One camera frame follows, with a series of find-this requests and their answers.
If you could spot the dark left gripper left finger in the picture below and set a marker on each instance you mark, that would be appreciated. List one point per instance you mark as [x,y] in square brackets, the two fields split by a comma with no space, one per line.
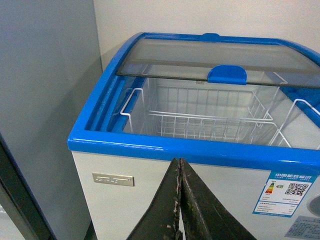
[161,219]

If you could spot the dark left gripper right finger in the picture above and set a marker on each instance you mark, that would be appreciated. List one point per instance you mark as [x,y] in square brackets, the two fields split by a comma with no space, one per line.
[204,216]

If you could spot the glass sliding freezer lid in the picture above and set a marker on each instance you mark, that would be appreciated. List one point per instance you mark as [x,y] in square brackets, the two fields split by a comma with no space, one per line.
[223,60]

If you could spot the silver brand nameplate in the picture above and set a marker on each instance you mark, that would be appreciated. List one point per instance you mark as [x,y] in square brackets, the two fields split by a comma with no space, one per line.
[113,179]

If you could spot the energy label sticker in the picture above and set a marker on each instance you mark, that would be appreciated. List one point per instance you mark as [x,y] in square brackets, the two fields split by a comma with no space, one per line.
[283,193]

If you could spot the white blue chest freezer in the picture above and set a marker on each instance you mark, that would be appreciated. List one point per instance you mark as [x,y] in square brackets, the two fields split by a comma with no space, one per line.
[235,172]

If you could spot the grey cabinet beside freezer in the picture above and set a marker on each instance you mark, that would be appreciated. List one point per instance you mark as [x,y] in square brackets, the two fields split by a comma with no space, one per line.
[20,215]

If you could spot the white wire freezer basket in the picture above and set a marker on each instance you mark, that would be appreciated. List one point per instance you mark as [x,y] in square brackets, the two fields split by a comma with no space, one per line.
[200,110]

